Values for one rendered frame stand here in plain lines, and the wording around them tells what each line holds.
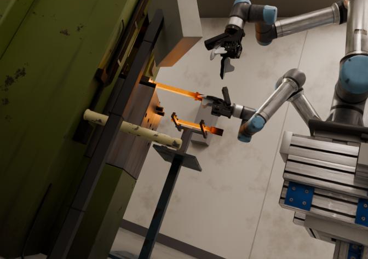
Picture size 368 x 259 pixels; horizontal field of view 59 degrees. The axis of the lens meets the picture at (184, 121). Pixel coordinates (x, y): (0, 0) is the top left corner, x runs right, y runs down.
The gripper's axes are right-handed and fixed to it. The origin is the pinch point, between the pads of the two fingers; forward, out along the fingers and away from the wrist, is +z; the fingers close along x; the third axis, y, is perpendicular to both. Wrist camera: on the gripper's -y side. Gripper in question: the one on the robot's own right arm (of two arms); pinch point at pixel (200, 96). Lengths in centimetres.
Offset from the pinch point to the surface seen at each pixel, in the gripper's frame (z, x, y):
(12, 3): 86, -54, 4
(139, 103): 26.7, -15.9, 19.2
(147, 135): 12, -39, 39
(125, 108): 18, -60, 37
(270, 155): -84, 249, -49
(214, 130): -11, 54, 0
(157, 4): 23, -58, -11
